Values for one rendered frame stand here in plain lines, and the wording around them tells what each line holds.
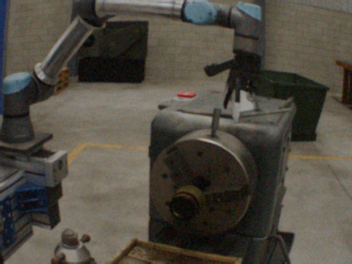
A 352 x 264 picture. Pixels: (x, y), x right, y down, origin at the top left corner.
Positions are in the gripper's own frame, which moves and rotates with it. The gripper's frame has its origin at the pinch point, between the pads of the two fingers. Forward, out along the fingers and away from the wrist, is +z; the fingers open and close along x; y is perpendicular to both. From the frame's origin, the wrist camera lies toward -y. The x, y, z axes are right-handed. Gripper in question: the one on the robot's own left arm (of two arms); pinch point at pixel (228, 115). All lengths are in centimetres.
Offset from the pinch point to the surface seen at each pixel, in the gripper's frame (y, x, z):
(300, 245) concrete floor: 114, 127, 126
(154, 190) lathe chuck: -17.8, 2.1, 26.1
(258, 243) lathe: 20.6, -0.6, 43.6
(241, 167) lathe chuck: 4.2, -9.2, 11.9
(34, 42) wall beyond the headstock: -293, 1057, 107
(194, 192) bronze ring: -9.0, -14.1, 18.3
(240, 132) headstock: 7.0, 8.1, 6.8
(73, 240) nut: -39, -53, 14
